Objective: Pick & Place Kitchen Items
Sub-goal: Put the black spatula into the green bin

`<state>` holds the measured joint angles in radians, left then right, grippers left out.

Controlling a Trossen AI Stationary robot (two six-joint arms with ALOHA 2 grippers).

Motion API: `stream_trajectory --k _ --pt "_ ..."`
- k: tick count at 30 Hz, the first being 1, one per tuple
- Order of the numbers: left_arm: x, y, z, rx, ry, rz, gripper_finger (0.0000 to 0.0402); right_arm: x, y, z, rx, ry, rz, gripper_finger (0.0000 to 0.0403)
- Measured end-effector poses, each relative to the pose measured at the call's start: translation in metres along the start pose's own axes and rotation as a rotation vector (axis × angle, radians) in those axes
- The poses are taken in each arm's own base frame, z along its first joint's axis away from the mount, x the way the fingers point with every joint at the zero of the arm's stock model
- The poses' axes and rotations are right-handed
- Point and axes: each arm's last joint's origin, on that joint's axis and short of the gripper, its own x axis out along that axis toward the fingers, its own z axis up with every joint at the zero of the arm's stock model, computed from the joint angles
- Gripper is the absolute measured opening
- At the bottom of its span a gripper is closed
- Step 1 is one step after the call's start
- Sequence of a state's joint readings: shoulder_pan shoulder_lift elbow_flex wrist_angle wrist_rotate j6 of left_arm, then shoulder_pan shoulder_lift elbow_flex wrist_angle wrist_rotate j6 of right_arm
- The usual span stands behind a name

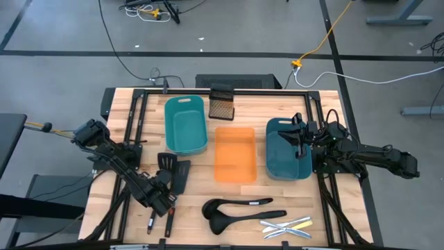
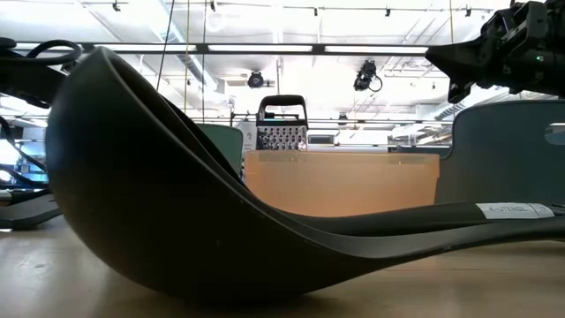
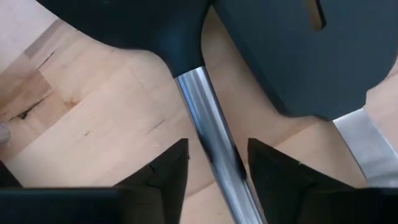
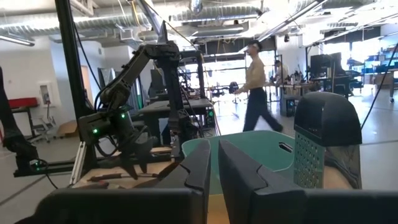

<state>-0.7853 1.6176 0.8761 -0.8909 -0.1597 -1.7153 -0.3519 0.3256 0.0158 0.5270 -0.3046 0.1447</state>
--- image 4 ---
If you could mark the cardboard box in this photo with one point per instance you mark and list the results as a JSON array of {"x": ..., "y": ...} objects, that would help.
[{"x": 68, "y": 129}]

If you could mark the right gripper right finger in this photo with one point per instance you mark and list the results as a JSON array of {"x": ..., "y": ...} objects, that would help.
[{"x": 242, "y": 186}]

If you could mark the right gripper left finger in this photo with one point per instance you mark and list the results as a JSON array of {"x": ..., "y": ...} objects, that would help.
[{"x": 199, "y": 174}]

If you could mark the red cart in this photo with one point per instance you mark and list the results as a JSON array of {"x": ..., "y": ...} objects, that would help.
[{"x": 23, "y": 102}]

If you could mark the silver aluminium bar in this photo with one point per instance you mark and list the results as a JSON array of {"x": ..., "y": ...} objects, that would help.
[{"x": 77, "y": 165}]

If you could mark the black desk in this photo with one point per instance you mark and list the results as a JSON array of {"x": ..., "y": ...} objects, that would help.
[{"x": 174, "y": 107}]

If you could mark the black office chair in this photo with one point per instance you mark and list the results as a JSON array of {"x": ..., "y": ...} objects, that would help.
[{"x": 233, "y": 87}]

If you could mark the black computer monitor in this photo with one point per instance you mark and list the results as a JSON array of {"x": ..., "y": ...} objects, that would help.
[{"x": 323, "y": 63}]

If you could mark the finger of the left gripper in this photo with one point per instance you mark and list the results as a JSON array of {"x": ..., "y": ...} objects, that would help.
[
  {"x": 144, "y": 158},
  {"x": 130, "y": 166}
]

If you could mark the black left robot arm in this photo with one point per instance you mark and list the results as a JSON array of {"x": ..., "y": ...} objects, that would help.
[{"x": 130, "y": 71}]

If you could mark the walking person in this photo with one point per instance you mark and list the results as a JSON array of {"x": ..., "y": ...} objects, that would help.
[{"x": 256, "y": 74}]

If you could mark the light teal plastic bin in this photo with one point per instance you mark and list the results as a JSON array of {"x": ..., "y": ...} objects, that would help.
[{"x": 248, "y": 149}]

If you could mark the black aluminium rig frame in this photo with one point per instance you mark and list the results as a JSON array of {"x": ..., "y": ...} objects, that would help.
[{"x": 70, "y": 62}]

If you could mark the cluttered workbench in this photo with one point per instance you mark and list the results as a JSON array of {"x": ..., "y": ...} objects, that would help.
[{"x": 292, "y": 87}]

